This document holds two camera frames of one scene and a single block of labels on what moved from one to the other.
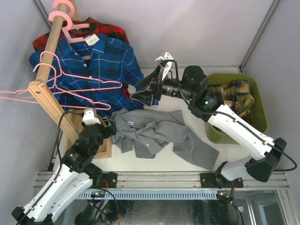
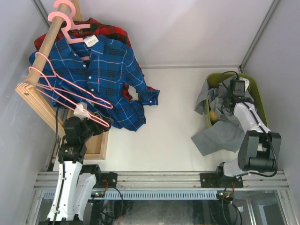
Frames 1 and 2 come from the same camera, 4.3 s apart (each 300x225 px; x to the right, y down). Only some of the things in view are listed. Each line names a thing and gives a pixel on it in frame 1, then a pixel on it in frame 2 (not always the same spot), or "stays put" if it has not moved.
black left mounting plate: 109,180 stays put
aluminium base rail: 176,181 stays put
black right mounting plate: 214,180 stays put
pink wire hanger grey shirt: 59,89 to 52,91
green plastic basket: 256,116 stays put
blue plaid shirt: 91,71 stays put
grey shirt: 146,131 to 225,131
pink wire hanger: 121,86 to 56,81
